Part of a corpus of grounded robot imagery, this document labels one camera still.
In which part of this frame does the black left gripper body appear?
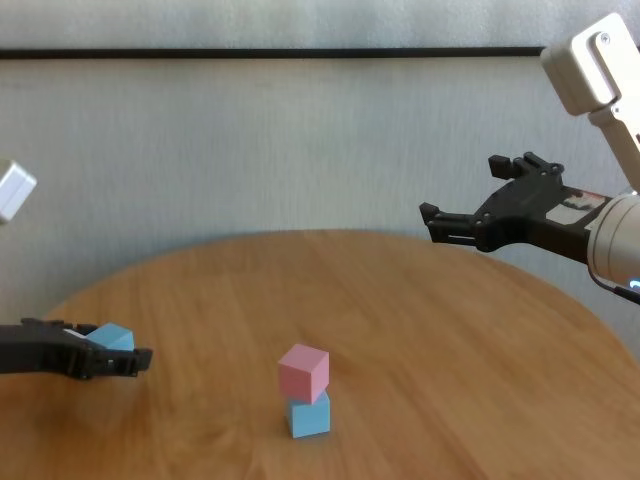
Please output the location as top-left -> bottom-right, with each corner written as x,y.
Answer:
0,323 -> 96,380

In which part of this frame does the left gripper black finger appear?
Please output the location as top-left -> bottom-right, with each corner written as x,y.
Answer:
19,318 -> 100,342
82,346 -> 154,381

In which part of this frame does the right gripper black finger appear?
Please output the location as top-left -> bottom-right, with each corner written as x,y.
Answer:
488,152 -> 566,180
418,201 -> 480,248

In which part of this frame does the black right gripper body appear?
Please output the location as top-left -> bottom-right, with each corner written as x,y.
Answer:
474,173 -> 614,267

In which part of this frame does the light blue cube block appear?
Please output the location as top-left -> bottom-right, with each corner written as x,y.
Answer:
87,323 -> 136,353
284,389 -> 332,440

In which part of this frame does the pink cube block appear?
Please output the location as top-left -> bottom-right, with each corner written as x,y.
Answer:
277,343 -> 331,405

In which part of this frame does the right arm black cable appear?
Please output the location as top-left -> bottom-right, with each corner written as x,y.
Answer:
589,267 -> 640,306

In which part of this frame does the black wall rail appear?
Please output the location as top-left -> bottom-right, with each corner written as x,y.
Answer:
0,47 -> 546,61

